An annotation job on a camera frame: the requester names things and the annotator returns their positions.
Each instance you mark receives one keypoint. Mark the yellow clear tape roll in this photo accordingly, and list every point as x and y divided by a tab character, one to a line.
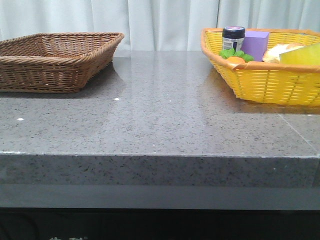
307	55

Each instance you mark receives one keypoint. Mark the white curtain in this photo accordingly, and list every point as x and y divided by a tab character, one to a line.
154	25

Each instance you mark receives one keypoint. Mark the toy carrot with leaves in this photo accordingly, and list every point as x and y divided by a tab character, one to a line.
235	57

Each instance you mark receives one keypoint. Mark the dark lidded jar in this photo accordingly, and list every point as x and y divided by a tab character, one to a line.
233	37

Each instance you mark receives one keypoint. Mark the brown wicker basket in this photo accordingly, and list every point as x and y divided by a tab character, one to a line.
61	62

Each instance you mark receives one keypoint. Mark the purple box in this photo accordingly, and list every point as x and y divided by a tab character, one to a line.
255	43

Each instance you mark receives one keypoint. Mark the bread loaf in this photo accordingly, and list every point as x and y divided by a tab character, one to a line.
272	55

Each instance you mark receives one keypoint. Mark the yellow woven basket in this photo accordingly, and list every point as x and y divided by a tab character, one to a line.
276	83

